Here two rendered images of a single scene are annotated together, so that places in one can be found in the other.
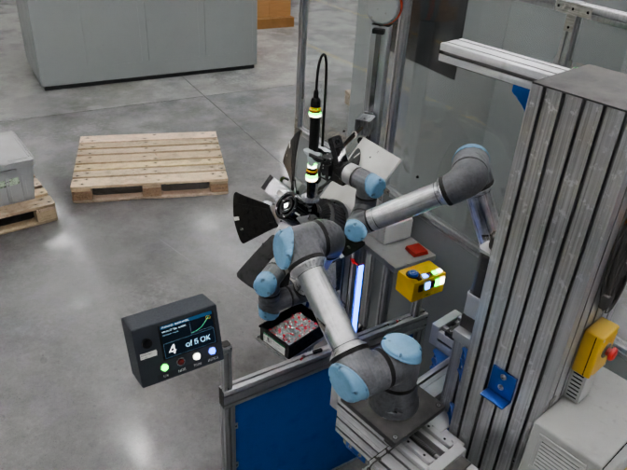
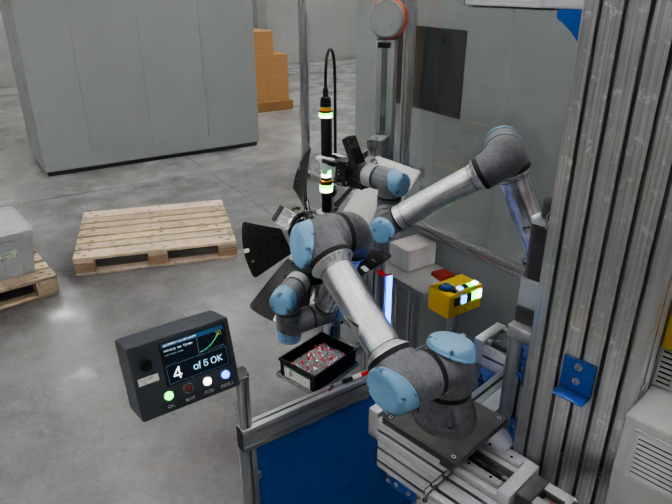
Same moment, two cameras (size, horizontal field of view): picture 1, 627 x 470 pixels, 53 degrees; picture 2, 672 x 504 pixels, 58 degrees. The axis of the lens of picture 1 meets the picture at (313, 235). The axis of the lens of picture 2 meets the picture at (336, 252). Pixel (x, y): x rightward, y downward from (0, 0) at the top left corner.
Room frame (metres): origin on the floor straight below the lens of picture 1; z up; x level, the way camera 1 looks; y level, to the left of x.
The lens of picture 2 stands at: (0.14, 0.03, 2.05)
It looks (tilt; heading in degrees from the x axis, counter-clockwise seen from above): 25 degrees down; 359
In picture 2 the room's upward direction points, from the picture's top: straight up
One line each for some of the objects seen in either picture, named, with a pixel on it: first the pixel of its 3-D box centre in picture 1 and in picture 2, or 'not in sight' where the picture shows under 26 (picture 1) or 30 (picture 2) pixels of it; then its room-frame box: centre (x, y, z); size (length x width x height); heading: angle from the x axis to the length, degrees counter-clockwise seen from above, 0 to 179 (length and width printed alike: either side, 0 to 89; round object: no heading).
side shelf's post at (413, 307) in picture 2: (382, 316); (410, 355); (2.53, -0.37, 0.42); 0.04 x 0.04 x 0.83; 34
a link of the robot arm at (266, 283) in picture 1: (269, 281); (287, 297); (1.73, 0.14, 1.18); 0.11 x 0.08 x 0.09; 161
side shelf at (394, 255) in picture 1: (391, 245); (415, 273); (2.53, -0.37, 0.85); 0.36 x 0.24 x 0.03; 34
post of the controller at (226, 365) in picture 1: (226, 366); (243, 398); (1.53, 0.26, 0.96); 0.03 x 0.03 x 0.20; 34
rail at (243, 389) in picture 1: (331, 354); (363, 384); (1.77, -0.10, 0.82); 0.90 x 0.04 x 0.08; 124
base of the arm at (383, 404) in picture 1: (395, 389); (446, 401); (1.34, -0.27, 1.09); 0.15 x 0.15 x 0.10
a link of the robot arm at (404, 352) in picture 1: (397, 360); (447, 363); (1.34, -0.26, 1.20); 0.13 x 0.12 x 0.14; 123
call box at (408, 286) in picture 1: (420, 282); (454, 297); (1.99, -0.42, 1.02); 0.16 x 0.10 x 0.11; 124
